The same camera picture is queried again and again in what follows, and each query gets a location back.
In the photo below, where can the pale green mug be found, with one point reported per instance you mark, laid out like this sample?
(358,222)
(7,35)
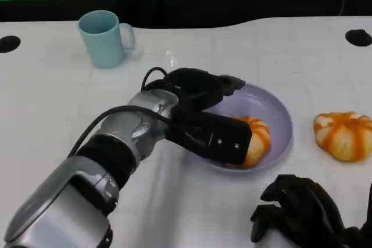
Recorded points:
(100,41)

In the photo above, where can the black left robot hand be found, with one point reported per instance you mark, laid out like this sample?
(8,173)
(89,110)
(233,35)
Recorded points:
(200,85)

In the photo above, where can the black table grommet cap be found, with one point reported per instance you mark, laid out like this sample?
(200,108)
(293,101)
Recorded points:
(8,43)
(358,37)

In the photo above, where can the lilac plate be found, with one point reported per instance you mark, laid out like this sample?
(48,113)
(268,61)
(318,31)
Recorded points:
(276,108)

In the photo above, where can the orange and white toy bread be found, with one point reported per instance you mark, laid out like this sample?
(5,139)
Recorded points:
(258,137)
(343,136)

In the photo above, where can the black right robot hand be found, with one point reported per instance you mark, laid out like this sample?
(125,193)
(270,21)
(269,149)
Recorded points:
(308,213)

